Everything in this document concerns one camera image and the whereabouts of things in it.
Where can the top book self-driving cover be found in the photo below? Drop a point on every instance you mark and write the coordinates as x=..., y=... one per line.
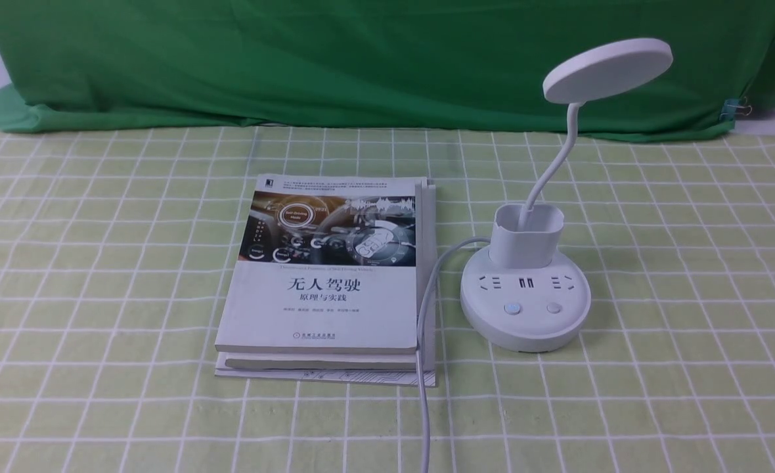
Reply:
x=322, y=309

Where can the green checked tablecloth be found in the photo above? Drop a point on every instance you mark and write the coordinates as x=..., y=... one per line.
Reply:
x=117, y=248

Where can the teal binder clip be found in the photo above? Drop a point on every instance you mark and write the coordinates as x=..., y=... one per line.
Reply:
x=734, y=109

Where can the white desk lamp with sockets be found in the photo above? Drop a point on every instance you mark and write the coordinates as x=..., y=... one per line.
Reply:
x=520, y=292

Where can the bottom white book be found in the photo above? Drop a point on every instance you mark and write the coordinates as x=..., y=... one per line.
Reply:
x=427, y=276

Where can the green backdrop cloth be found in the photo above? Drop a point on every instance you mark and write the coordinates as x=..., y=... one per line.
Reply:
x=479, y=65

